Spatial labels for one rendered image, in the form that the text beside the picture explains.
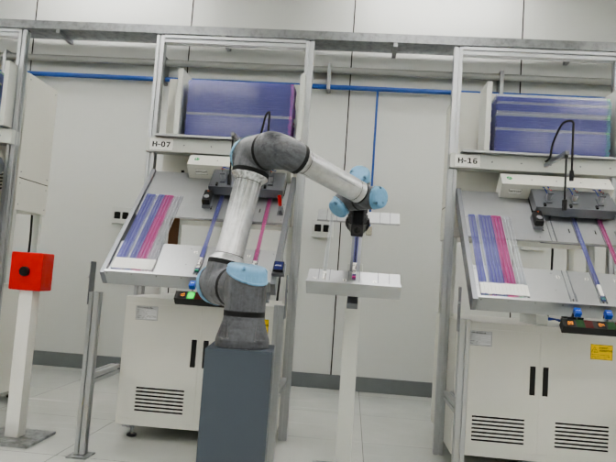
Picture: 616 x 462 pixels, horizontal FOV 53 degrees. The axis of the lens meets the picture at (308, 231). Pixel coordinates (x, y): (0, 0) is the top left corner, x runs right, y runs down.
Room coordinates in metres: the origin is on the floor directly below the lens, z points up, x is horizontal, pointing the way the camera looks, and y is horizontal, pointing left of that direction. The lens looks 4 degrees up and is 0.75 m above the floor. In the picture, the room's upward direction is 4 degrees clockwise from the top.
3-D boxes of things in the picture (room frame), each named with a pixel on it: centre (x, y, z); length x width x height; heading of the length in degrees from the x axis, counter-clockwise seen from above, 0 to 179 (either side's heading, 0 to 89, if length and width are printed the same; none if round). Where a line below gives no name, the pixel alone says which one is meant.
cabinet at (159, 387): (3.03, 0.41, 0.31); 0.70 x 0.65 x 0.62; 86
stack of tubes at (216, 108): (2.91, 0.36, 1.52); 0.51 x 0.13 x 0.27; 86
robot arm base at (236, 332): (1.73, 0.16, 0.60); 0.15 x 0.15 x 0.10
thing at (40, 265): (2.62, 1.17, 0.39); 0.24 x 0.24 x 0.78; 86
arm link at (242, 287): (1.74, 0.17, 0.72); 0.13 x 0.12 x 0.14; 38
